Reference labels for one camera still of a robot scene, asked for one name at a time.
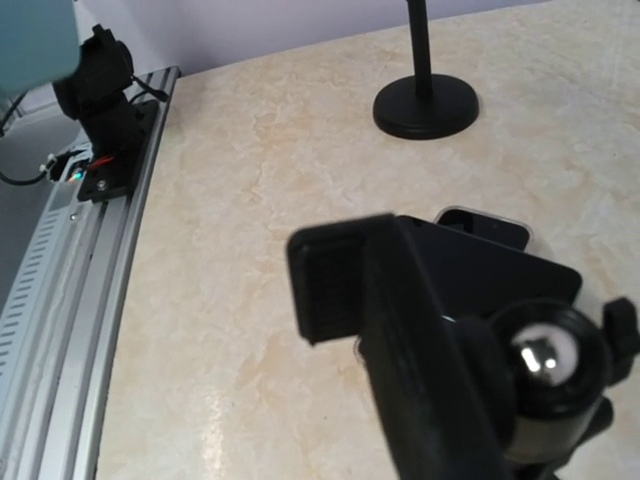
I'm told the short black phone stand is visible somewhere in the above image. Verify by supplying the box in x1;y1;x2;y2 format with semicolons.
372;0;480;140

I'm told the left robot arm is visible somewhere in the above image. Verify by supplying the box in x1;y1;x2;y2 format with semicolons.
53;24;169;203

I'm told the black phone crossing stack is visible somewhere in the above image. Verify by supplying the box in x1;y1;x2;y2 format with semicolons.
398;215;582;318

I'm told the tall black clamp phone stand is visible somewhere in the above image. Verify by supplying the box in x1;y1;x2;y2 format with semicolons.
287;214;639;479

